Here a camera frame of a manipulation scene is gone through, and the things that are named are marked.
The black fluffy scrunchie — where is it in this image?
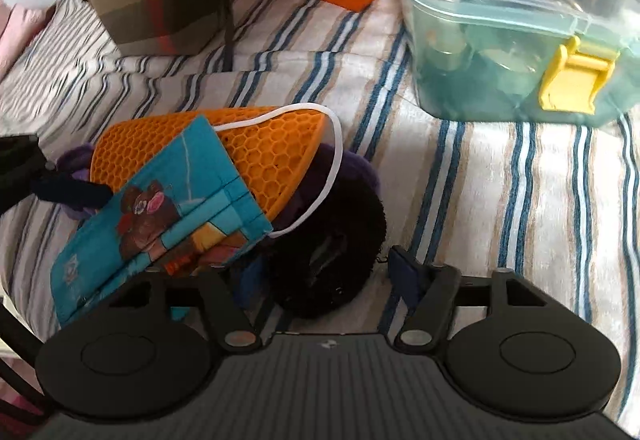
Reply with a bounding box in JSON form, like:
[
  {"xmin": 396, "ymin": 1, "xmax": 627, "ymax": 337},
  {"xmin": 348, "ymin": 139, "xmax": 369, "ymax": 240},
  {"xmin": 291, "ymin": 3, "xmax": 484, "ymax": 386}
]
[{"xmin": 260, "ymin": 153, "xmax": 386, "ymax": 319}]

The purple plush cloth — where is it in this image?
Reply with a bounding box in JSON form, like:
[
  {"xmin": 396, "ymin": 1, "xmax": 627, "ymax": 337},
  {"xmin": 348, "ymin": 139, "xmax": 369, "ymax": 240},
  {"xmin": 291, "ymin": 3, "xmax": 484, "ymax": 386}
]
[{"xmin": 56, "ymin": 143, "xmax": 380, "ymax": 227}]

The orange honeycomb mesh pad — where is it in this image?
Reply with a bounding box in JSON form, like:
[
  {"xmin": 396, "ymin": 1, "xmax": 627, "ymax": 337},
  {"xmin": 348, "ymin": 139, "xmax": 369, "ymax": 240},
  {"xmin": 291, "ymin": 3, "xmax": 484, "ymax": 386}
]
[{"xmin": 89, "ymin": 103, "xmax": 344, "ymax": 238}]

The blue cartoon face mask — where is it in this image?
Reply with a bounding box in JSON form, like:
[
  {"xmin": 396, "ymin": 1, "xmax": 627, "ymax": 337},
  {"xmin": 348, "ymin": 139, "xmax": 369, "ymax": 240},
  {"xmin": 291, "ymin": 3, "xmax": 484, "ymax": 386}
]
[{"xmin": 50, "ymin": 116, "xmax": 272, "ymax": 326}]

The pink cushion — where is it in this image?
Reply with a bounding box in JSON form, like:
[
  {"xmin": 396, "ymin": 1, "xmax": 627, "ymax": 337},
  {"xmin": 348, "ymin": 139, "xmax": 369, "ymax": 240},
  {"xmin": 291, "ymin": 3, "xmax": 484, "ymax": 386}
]
[{"xmin": 0, "ymin": 1, "xmax": 56, "ymax": 80}]

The striped sofa cover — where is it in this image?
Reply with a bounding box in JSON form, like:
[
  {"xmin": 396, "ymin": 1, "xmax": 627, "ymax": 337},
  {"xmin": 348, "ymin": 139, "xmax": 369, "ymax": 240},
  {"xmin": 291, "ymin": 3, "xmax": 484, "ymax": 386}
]
[{"xmin": 1, "ymin": 0, "xmax": 639, "ymax": 434}]

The brown plaid pouch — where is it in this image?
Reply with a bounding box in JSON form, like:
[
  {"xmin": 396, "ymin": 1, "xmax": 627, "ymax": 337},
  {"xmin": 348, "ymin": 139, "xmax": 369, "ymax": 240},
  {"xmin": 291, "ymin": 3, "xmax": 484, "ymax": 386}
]
[{"xmin": 85, "ymin": 0, "xmax": 234, "ymax": 71}]

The clear plastic storage box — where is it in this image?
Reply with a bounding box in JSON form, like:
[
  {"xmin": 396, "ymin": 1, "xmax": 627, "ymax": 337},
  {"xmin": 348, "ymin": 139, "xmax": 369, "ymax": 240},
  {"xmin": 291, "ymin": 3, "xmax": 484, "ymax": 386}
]
[{"xmin": 401, "ymin": 0, "xmax": 639, "ymax": 128}]

